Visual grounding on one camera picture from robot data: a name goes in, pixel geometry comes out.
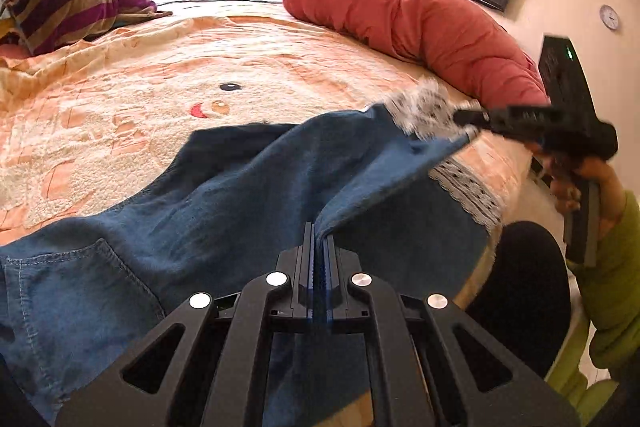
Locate person's right forearm green sleeve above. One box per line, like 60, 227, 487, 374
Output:
566, 189, 640, 374

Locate blue jeans with lace hem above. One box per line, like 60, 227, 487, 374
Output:
0, 77, 506, 427

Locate person's black trouser leg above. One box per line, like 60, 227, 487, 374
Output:
465, 221, 574, 379

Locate pink pillow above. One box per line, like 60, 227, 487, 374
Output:
0, 42, 34, 60

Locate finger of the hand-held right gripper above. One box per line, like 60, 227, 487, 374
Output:
452, 107, 509, 135

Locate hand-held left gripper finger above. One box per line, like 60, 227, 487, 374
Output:
319, 232, 582, 427
55, 222, 320, 427

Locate person's right hand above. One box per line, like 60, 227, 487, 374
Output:
530, 143, 627, 254

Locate red duvet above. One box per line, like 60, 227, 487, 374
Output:
282, 0, 551, 108

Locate purple and tan striped cloth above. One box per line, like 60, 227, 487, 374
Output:
5, 0, 173, 56

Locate person's green jacket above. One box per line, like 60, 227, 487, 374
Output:
544, 332, 622, 414

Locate round wall clock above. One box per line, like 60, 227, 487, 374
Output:
599, 4, 621, 30

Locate orange and white bed blanket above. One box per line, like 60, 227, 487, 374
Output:
0, 0, 533, 308

